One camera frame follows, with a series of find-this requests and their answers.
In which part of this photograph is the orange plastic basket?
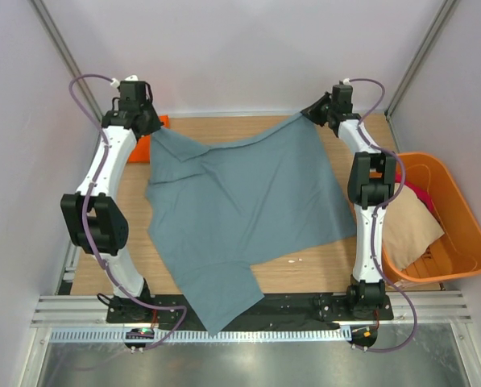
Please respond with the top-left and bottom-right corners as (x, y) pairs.
(382, 152), (481, 287)

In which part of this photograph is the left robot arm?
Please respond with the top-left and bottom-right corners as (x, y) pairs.
(60, 75), (163, 323)

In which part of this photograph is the blue grey t shirt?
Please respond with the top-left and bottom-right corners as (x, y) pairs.
(146, 114), (356, 335)

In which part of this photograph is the left aluminium corner post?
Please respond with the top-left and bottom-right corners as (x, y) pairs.
(27, 0), (102, 119)

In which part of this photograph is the folded orange t shirt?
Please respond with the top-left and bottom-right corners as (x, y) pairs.
(122, 114), (170, 164)

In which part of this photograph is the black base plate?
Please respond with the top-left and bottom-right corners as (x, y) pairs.
(97, 293), (394, 332)

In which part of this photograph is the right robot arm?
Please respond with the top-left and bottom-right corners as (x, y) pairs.
(301, 78), (396, 321)

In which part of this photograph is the red t shirt in basket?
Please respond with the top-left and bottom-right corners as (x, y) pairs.
(405, 181), (435, 215)

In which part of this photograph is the aluminium frame rail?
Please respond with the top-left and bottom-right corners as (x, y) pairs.
(29, 293), (116, 328)

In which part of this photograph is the aluminium corner post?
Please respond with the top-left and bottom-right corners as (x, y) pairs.
(384, 0), (461, 122)
(27, 0), (102, 119)

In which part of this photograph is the right aluminium corner post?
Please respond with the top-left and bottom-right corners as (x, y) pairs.
(384, 0), (461, 122)

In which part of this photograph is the white slotted cable duct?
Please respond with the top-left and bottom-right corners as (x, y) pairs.
(49, 327), (351, 345)

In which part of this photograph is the beige t shirt in basket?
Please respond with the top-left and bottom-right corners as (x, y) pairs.
(383, 191), (444, 270)

